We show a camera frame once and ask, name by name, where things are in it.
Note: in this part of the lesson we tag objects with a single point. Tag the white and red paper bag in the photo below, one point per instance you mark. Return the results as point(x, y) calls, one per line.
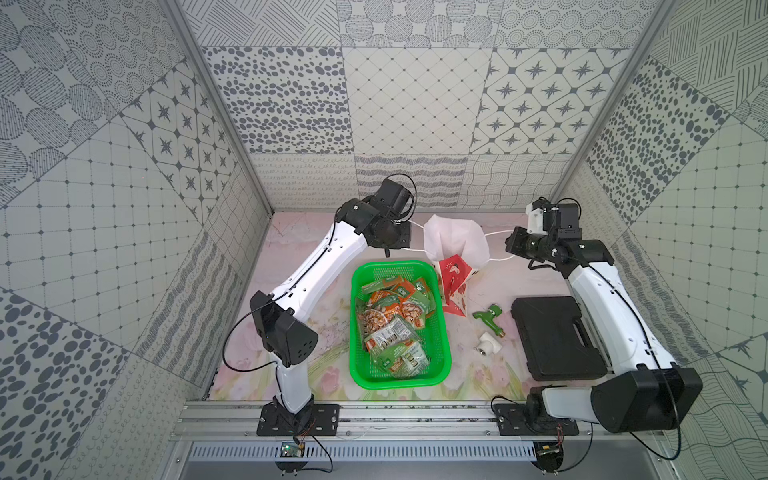
point(458, 249)

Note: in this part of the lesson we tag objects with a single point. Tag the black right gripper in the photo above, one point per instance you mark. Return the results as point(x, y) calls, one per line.
point(515, 241)

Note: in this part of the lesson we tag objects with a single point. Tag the small green circuit board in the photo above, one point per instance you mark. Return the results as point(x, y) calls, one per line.
point(291, 450)

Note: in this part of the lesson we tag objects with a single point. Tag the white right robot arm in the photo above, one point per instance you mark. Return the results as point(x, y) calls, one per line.
point(645, 388)

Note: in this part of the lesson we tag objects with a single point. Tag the green plastic basket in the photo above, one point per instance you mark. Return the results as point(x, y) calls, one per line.
point(434, 337)

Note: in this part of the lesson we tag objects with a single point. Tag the aluminium mounting rail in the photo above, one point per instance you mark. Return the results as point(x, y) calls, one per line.
point(378, 420)

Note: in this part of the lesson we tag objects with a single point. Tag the red orange condiment packet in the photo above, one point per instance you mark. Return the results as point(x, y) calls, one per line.
point(372, 316)

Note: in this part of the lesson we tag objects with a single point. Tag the green plastic faucet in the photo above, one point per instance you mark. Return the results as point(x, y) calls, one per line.
point(488, 318)

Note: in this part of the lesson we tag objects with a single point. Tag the green white condiment packet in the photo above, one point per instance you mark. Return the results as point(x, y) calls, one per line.
point(395, 332)

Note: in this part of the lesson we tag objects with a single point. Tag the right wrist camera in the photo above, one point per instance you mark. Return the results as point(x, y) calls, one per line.
point(535, 215)

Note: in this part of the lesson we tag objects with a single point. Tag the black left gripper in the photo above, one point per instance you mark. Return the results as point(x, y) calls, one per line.
point(389, 235)

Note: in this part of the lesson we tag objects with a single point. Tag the white pipe elbow fitting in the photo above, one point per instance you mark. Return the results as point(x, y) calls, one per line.
point(488, 345)

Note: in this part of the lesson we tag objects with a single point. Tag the black plastic tool case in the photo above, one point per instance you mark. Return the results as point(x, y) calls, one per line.
point(555, 341)

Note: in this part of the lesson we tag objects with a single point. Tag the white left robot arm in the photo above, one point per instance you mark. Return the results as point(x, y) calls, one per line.
point(280, 317)

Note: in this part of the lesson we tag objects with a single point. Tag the green red condiment packet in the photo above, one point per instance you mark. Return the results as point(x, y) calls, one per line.
point(405, 289)

